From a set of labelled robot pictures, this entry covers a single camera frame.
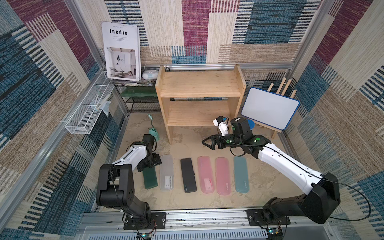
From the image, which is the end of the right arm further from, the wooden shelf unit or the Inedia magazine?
the Inedia magazine

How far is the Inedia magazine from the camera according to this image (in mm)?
759

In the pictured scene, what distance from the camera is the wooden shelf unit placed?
0.70 meters
